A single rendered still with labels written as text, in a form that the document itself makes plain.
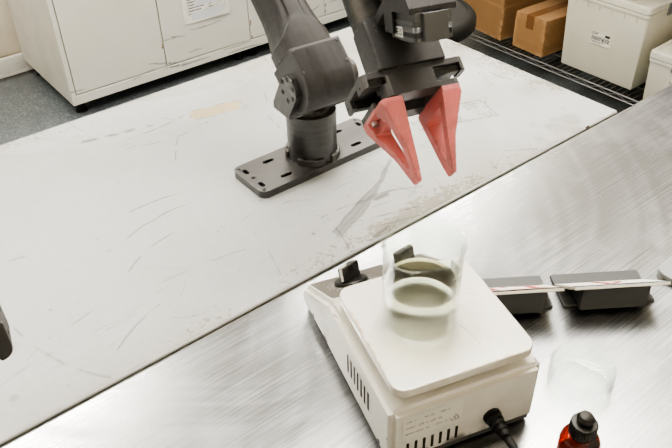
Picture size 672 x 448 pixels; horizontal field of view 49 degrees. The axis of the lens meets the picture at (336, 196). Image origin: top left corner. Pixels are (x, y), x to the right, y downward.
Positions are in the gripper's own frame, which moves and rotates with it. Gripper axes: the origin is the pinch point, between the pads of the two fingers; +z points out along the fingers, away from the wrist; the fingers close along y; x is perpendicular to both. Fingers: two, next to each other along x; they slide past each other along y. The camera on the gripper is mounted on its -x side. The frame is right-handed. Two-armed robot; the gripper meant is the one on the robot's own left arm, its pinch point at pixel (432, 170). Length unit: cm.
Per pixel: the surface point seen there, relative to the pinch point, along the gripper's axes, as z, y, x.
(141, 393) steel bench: 11.3, -29.3, 8.4
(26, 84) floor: -139, -52, 247
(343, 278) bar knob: 6.9, -9.9, 4.0
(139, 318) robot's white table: 4.1, -28.0, 14.2
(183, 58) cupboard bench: -126, 12, 221
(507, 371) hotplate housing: 18.3, -2.5, -6.3
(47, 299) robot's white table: -0.8, -36.2, 18.2
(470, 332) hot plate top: 14.7, -4.1, -5.8
